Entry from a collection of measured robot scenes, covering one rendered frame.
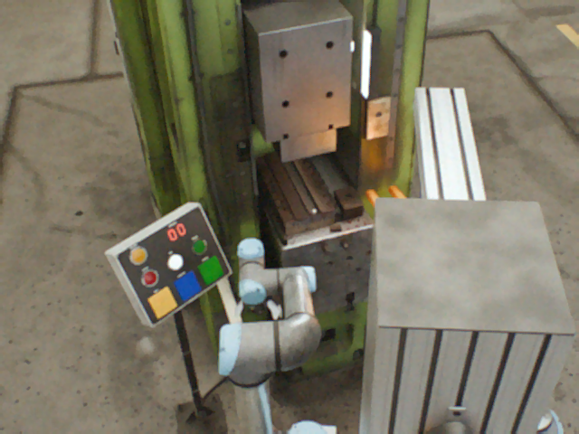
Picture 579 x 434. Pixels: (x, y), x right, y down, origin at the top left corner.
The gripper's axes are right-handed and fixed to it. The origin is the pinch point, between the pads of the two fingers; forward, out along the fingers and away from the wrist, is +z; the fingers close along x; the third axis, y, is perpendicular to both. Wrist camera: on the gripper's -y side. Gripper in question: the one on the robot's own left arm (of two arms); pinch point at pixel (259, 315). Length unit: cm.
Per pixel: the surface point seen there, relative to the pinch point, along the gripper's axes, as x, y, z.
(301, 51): 13, -43, -75
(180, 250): -26.4, -11.9, -17.7
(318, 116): 18, -45, -50
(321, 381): 19, -36, 93
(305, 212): 12.8, -44.7, -5.6
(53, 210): -147, -147, 93
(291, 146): 9, -41, -40
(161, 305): -31.1, 3.4, -7.4
